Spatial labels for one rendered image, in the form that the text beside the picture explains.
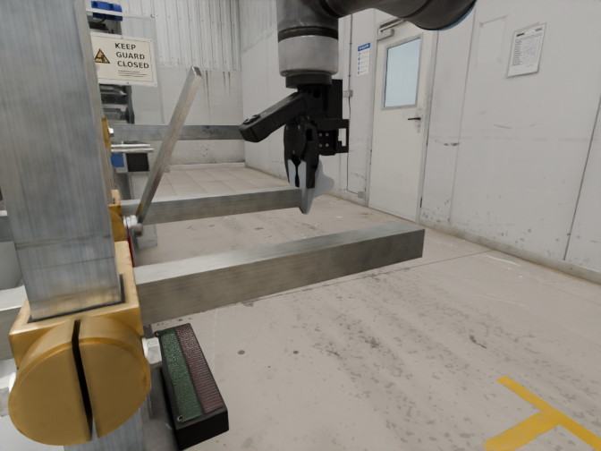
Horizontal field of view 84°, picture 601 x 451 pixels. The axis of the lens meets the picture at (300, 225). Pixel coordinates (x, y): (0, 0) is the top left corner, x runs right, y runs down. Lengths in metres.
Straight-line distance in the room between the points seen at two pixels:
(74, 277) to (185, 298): 0.08
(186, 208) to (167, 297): 0.26
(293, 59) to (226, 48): 9.16
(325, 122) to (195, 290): 0.36
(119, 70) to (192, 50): 6.59
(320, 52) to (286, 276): 0.35
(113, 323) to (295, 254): 0.13
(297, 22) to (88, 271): 0.43
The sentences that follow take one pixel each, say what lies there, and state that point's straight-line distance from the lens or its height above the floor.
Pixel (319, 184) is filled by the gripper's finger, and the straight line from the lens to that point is 0.55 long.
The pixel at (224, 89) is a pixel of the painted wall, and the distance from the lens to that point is 9.48.
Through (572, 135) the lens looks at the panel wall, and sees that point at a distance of 2.90.
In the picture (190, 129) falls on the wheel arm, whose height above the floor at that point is 0.95.
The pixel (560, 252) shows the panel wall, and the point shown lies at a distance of 2.98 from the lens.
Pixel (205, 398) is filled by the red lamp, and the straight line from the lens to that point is 0.37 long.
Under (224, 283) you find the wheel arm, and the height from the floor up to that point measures 0.85.
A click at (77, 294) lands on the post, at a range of 0.19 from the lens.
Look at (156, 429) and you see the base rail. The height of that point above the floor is 0.70.
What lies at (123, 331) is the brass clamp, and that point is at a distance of 0.18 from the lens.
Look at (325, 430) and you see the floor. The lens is 1.30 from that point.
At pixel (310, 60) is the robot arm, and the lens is 0.52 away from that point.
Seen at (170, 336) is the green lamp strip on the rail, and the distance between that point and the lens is 0.47.
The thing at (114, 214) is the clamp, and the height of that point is 0.86.
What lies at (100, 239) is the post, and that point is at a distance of 0.18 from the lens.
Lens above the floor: 0.95
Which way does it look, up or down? 16 degrees down
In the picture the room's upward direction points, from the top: straight up
